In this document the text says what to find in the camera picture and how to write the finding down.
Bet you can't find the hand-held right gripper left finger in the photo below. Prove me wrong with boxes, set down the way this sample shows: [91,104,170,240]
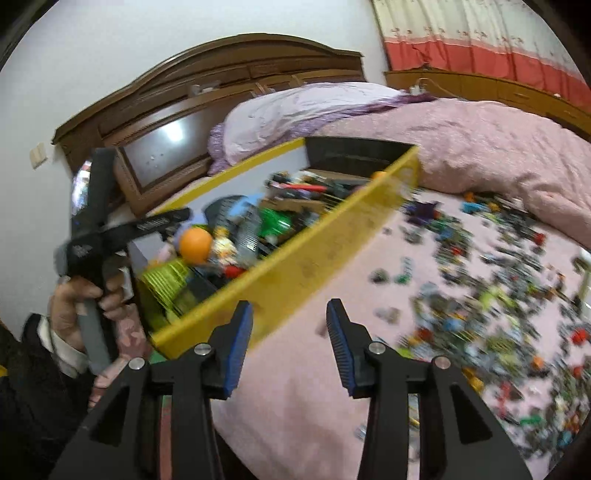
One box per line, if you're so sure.
[48,300,254,480]

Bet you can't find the dark wooden headboard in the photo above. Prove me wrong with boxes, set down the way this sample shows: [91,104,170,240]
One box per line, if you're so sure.
[51,33,370,220]

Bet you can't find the pile of loose toy bricks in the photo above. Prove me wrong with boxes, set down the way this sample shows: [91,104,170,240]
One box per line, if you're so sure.
[355,189,591,462]

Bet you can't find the bright green toy piece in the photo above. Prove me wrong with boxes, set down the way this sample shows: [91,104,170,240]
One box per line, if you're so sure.
[259,208,296,241]

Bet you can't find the lilac pillow with purple frill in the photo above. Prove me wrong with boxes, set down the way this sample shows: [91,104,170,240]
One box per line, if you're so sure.
[208,82,435,176]

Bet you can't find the pink floral quilt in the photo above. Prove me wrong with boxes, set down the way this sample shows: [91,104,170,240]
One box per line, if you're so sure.
[318,99,591,252]

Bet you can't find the large orange ball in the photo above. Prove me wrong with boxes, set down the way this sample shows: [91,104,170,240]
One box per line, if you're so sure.
[179,228,214,265]

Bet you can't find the yellow cardboard box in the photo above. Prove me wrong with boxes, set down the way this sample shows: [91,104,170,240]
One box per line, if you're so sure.
[124,136,421,361]

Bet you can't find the person's left forearm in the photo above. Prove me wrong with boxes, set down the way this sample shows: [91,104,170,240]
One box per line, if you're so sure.
[9,313,90,416]

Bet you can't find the cream and red curtain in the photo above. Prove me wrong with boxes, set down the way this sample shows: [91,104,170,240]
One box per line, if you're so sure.
[372,0,587,100]

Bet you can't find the purple wing piece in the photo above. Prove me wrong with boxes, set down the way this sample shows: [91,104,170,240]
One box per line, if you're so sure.
[406,200,439,227]

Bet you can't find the heap of toys in box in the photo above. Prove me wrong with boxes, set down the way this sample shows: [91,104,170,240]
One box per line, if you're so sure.
[139,168,375,324]

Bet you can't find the person's left hand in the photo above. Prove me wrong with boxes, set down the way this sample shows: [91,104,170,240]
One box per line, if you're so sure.
[48,278,136,353]

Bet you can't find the yellow-green ribbed toy piece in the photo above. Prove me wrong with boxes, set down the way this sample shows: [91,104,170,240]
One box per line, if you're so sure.
[141,258,192,315]

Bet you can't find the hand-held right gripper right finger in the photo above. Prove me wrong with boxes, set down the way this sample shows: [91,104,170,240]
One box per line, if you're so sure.
[325,298,534,480]

